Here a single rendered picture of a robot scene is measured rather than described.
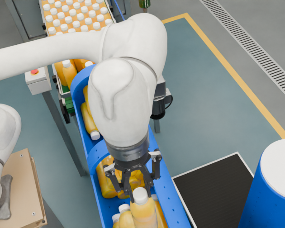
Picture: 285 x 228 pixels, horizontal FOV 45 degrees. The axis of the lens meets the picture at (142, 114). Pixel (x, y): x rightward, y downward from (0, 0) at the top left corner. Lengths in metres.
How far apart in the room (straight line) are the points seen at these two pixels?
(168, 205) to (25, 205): 0.57
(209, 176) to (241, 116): 0.71
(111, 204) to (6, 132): 0.48
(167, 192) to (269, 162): 0.47
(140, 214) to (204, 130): 1.92
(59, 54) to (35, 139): 2.28
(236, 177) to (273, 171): 1.00
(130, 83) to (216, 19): 3.31
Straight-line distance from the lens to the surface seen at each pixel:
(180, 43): 3.53
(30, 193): 1.44
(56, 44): 0.73
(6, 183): 1.48
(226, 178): 2.41
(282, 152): 1.50
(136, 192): 0.92
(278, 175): 1.44
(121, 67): 0.56
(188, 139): 2.74
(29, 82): 1.79
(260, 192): 1.51
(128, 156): 0.68
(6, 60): 0.73
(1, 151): 1.35
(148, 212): 0.95
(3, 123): 1.31
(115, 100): 0.55
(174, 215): 1.14
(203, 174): 2.41
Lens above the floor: 2.25
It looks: 51 degrees down
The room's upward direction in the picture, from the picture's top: 8 degrees counter-clockwise
